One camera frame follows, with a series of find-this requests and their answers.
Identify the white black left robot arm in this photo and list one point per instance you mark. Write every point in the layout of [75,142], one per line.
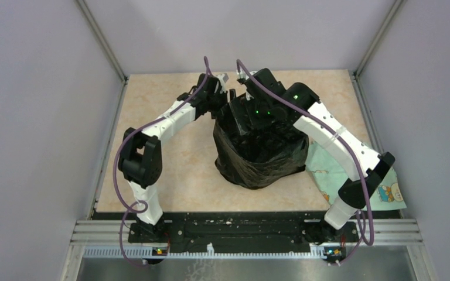
[139,156]

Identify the aluminium frame post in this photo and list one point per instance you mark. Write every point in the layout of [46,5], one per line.
[378,37]
[101,39]

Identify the black plastic trash bag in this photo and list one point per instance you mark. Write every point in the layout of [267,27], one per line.
[261,157]

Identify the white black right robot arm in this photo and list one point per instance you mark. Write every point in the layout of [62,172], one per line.
[268,102]

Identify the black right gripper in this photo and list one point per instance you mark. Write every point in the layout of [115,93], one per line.
[241,106]

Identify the grey slotted cable duct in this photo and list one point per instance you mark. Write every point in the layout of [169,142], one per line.
[148,252]

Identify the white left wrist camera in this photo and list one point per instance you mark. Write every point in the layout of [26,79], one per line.
[223,79]

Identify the left aluminium frame post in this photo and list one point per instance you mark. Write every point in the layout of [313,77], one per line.
[101,39]

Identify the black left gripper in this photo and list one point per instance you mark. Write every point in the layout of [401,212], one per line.
[223,96]

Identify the light green patterned cloth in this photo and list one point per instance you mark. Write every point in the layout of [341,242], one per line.
[329,176]

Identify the right aluminium frame post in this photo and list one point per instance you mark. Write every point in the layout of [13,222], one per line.
[378,37]

